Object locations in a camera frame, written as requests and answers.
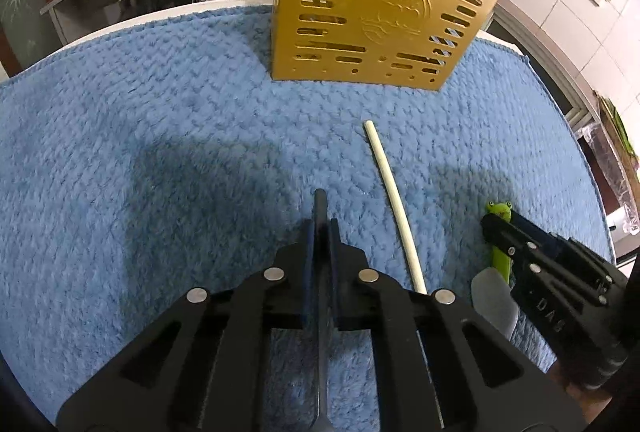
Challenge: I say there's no dark grey handled utensil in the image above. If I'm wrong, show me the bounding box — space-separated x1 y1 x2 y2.
310 189 334 431

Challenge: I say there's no green frog handled utensil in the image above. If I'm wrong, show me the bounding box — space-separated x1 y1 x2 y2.
486 201 512 285

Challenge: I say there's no brown framed glass door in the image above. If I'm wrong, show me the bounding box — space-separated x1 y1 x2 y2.
1 0 62 77

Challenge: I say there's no blue textured towel mat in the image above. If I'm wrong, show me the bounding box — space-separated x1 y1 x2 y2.
1 7 613 418

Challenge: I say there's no cream chopstick isolated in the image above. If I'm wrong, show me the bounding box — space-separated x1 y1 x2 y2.
363 120 427 294

